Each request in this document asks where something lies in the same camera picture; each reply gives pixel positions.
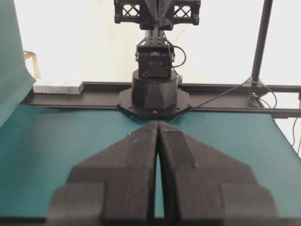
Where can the black aluminium frame rail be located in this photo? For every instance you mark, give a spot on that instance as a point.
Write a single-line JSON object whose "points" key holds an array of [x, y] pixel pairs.
{"points": [[193, 97]]}

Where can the teal backdrop sheet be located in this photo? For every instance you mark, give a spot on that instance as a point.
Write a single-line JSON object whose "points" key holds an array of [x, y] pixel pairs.
{"points": [[15, 80]]}

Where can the black vertical frame post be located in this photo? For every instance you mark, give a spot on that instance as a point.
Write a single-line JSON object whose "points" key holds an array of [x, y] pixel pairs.
{"points": [[261, 40]]}

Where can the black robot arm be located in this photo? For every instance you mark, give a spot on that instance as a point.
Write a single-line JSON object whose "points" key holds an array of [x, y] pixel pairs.
{"points": [[155, 84]]}

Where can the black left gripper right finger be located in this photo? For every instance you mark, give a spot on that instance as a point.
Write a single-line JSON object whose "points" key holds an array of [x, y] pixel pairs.
{"points": [[205, 187]]}

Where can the grey flat box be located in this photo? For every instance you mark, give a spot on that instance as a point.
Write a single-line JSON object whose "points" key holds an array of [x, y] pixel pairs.
{"points": [[51, 87]]}

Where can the beige plastic chair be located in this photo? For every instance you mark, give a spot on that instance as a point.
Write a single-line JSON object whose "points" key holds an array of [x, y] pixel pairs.
{"points": [[32, 65]]}

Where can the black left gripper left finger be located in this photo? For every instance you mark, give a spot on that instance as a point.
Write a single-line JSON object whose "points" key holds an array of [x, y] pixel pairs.
{"points": [[115, 187]]}

